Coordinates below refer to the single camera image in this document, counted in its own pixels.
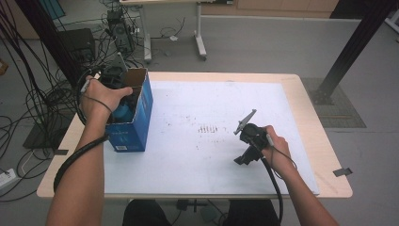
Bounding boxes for person's right leg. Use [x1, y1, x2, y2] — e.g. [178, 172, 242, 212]
[223, 199, 280, 226]

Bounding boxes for thick black gripper cable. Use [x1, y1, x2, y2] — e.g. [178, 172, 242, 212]
[258, 154, 285, 226]
[53, 69, 109, 193]

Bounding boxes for person's left leg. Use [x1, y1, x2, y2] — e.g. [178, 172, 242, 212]
[121, 199, 177, 226]

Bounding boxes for thick black right gripper cable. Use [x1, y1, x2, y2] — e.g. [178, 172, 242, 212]
[258, 154, 285, 226]

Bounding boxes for white power strip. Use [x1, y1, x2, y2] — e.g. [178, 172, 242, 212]
[0, 168, 19, 190]

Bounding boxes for white rolling desk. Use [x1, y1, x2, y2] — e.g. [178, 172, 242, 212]
[120, 0, 233, 63]

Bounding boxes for thin black right wrist wire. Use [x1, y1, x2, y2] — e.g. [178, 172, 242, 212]
[266, 133, 298, 181]

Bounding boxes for thick black left gripper cable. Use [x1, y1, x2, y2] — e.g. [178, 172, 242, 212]
[53, 69, 109, 193]

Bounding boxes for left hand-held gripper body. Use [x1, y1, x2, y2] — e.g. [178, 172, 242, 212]
[99, 52, 129, 90]

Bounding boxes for person's right hand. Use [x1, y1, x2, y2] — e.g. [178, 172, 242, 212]
[261, 125, 297, 177]

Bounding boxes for blue cardboard box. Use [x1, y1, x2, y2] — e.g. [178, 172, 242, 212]
[104, 67, 154, 153]

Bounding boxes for black metal stand post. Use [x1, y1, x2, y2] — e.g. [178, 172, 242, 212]
[310, 0, 399, 105]
[14, 0, 83, 88]

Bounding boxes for bundle of black floor cables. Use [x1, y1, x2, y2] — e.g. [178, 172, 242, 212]
[0, 6, 83, 202]

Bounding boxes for person's leg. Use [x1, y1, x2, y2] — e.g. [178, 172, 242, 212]
[223, 199, 280, 226]
[121, 199, 177, 226]

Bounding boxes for person's left hand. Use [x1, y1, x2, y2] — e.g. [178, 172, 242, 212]
[79, 75, 135, 125]

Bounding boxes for blue bottle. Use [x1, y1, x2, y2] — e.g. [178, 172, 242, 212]
[112, 102, 136, 123]

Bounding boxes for black equipment case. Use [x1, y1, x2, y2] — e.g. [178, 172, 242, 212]
[57, 27, 97, 64]

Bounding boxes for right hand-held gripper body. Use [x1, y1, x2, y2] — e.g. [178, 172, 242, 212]
[232, 108, 271, 157]

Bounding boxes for black stand base plate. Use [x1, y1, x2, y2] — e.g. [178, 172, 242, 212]
[23, 121, 70, 151]

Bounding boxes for white table mat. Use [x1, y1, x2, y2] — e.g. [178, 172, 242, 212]
[103, 80, 320, 196]

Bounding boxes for thin black left wrist wire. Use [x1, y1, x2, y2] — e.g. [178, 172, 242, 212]
[80, 78, 113, 114]

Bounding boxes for thin black wrist wire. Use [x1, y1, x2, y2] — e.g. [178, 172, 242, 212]
[80, 78, 113, 114]
[266, 133, 298, 181]

